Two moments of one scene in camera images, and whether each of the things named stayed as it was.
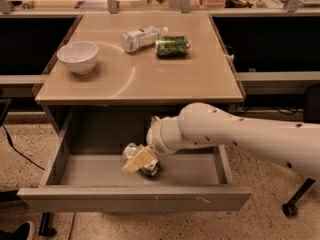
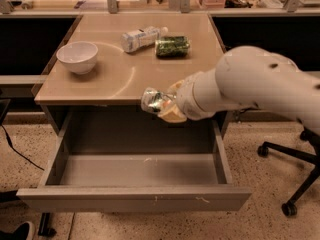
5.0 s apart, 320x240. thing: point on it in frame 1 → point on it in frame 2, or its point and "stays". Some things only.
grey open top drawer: (88, 173) stays
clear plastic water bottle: (133, 40) stays
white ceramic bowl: (78, 56) stays
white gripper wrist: (155, 138) → (184, 97)
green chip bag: (172, 46) stays
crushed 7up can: (150, 168) → (153, 100)
